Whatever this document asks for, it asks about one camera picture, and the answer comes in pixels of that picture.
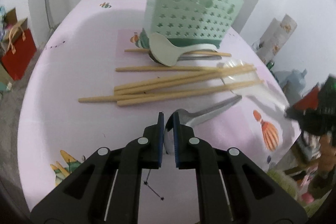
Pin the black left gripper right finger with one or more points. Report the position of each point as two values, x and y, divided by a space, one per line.
232 188

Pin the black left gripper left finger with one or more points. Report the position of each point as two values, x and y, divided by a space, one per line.
106 187

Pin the metal spoon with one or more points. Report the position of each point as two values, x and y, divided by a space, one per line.
196 118

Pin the clear plastic spoon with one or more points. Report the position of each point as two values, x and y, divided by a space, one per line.
262 92

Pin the white rice paddle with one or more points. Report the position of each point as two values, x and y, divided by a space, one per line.
167 53

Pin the floral paper roll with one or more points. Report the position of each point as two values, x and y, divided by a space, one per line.
275 37

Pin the pink patterned tablecloth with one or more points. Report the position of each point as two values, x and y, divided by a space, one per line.
82 59

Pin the red gift bag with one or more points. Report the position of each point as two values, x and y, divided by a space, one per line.
20 49

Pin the green perforated utensil basket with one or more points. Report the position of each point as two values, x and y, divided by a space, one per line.
189 22

